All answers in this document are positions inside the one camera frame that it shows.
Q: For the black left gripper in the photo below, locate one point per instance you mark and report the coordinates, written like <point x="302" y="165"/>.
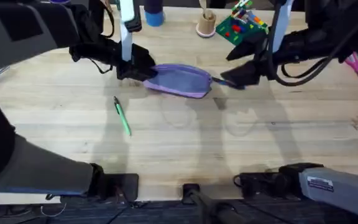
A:
<point x="99" y="49"/>

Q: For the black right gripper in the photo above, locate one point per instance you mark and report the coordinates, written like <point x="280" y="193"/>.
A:
<point x="303" y="46"/>

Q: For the purple soft zip bag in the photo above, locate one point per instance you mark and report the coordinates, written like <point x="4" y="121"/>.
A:
<point x="180" y="81"/>

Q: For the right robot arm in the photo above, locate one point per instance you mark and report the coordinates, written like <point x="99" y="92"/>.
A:
<point x="337" y="188"/>

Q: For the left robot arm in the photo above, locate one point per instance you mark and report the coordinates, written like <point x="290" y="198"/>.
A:
<point x="26" y="168"/>

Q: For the green board with toy blocks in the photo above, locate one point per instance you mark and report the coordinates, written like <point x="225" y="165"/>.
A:
<point x="239" y="26"/>

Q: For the upright flat wrist plate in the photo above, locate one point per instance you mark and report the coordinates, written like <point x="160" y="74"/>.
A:
<point x="126" y="28"/>
<point x="281" y="25"/>

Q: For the blue cylinder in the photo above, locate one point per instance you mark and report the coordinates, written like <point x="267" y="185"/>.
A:
<point x="153" y="14"/>

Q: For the green pen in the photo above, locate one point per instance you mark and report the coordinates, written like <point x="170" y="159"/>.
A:
<point x="122" y="116"/>

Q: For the black stand post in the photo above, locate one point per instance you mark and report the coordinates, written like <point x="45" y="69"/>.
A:
<point x="208" y="205"/>

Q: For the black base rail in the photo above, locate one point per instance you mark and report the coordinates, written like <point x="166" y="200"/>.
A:
<point x="154" y="213"/>

